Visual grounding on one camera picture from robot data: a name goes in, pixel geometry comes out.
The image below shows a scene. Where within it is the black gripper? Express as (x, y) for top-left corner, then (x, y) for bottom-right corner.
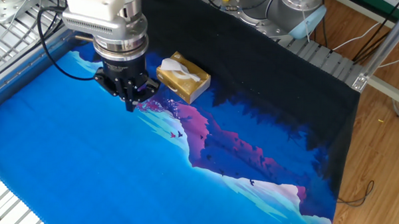
(94, 53), (161, 114)

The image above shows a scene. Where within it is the gold tissue pack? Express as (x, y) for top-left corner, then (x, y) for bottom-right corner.
(155, 50), (213, 106)

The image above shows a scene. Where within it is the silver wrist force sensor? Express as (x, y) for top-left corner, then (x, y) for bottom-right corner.
(92, 13), (151, 63)

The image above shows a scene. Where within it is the blue mountain landscape tablecloth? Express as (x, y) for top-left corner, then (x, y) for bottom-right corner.
(0, 0), (366, 224)

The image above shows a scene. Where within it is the metal mounting plate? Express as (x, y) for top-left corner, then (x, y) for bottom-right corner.
(0, 0), (29, 25)

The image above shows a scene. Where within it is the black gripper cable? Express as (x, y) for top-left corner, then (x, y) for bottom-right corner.
(35, 4), (99, 84)

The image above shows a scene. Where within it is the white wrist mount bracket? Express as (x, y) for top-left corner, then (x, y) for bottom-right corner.
(61, 0), (151, 43)

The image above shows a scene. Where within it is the thick black cable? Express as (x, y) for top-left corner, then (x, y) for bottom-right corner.
(0, 0), (69, 72)

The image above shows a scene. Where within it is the aluminium table edge rail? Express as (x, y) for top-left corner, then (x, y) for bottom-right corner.
(0, 24), (99, 113)

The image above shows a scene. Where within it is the white floor cable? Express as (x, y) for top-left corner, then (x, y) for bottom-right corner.
(331, 21), (383, 51)
(376, 55), (399, 68)

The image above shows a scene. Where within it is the black floor cable bundle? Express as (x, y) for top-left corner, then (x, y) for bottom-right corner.
(350, 0), (399, 62)

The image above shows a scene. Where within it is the aluminium frame post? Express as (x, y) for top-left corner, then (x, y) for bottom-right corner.
(348, 8), (399, 94)

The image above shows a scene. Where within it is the thin black floor cable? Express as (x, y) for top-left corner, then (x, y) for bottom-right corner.
(336, 179), (376, 208)

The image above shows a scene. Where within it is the aluminium frame crossbeam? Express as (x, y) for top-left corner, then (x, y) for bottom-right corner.
(367, 74), (399, 111)

